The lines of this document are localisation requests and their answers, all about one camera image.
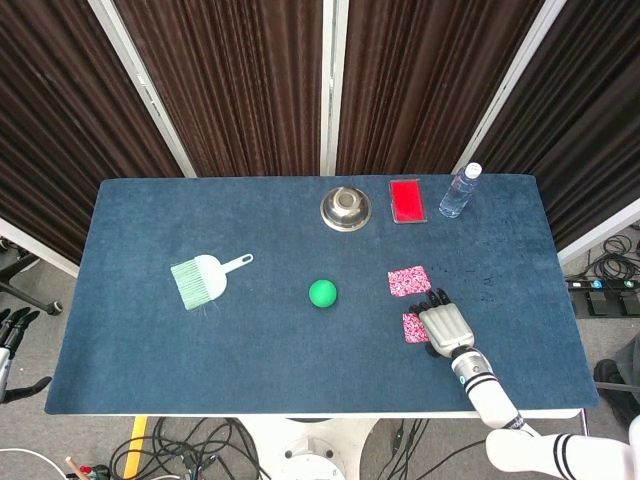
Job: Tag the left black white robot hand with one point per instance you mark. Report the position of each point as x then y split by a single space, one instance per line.
20 320

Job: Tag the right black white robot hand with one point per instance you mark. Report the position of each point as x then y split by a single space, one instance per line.
447 327

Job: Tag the red white patterned block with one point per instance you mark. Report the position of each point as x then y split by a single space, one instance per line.
414 330

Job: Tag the pink white patterned block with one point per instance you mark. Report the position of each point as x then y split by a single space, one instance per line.
409 281

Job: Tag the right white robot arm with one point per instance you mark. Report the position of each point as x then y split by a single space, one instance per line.
492 400

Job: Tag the black office chair base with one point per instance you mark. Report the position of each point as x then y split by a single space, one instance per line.
25 285

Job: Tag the green ball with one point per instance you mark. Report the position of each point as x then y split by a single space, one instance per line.
323 293

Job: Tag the red ink pad case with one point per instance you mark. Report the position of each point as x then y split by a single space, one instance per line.
407 201

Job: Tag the clear plastic water bottle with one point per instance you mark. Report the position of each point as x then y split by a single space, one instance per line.
457 195

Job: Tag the upturned steel bowl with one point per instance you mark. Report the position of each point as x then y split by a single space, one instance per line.
346 207

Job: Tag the wooden stick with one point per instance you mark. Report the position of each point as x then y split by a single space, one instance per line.
74 467

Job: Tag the black power strip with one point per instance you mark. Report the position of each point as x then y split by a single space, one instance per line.
600 285

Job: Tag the black foot pedals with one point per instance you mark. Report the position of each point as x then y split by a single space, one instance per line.
607 302

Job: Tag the yellow floor tape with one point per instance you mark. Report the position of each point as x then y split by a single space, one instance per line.
135 445

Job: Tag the dark grey chair base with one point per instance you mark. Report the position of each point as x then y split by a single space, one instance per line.
622 375

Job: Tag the mint green hand brush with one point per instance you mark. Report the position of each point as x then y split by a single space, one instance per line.
202 280

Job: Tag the brown pleated curtain panel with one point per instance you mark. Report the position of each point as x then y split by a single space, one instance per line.
240 85
425 85
575 115
65 135

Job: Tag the blue fabric table mat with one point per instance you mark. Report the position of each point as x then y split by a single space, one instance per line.
250 350

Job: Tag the white partition rail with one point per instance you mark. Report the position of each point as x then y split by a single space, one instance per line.
35 247
600 230

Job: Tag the white partition post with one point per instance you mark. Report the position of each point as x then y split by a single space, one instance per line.
505 90
332 85
145 90

